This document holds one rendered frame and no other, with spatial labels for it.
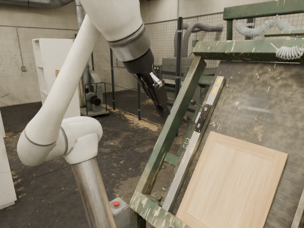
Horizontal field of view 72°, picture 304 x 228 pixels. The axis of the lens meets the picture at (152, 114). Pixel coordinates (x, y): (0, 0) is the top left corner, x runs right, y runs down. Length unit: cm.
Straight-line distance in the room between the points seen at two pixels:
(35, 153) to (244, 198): 100
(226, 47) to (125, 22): 120
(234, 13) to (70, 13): 776
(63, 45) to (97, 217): 380
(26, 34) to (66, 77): 817
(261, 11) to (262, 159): 116
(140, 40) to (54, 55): 395
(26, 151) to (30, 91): 809
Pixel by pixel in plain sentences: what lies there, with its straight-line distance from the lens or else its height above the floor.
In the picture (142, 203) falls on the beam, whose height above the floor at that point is 87.
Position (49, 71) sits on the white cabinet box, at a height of 148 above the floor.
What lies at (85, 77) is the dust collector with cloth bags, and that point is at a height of 109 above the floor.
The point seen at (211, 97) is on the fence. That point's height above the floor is 155.
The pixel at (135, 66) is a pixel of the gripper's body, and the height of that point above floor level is 181.
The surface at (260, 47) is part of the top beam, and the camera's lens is 150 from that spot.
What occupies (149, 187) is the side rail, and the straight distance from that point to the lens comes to 158.
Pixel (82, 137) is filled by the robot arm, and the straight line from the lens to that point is 85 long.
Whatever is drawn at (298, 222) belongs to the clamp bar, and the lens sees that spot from 117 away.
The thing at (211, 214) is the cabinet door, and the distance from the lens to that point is 132.
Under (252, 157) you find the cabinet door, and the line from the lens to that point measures 129.
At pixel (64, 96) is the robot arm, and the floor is 173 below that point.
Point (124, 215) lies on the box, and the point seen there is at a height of 88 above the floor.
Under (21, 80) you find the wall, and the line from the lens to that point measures 877.
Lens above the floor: 185
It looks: 17 degrees down
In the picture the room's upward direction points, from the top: straight up
